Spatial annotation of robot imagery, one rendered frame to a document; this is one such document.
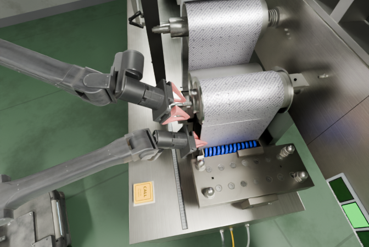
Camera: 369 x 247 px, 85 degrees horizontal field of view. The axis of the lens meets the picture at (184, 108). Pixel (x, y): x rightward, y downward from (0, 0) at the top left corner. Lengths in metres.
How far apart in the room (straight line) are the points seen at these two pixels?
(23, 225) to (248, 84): 1.63
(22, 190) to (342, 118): 0.79
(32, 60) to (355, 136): 0.77
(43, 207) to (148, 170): 1.04
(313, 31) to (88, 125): 1.98
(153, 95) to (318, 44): 0.46
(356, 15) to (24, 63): 0.78
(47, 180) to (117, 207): 1.25
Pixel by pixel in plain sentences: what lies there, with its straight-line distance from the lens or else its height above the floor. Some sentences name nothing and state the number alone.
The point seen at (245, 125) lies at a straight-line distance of 0.69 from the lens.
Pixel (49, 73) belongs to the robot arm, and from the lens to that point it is 0.55.
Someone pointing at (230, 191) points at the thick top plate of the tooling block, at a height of 1.03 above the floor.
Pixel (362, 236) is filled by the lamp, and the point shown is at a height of 1.17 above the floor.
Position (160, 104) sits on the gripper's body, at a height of 1.33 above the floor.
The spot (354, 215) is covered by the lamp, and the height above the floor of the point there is 1.19.
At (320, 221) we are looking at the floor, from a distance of 2.03.
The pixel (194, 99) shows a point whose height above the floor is 1.28.
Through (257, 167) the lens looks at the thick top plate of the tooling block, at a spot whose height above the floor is 1.03.
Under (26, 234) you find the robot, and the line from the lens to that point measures 1.78.
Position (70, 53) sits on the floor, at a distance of 3.05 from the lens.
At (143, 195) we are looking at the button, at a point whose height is 0.92.
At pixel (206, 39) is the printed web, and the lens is 0.68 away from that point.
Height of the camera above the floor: 1.74
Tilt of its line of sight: 56 degrees down
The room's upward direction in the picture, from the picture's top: straight up
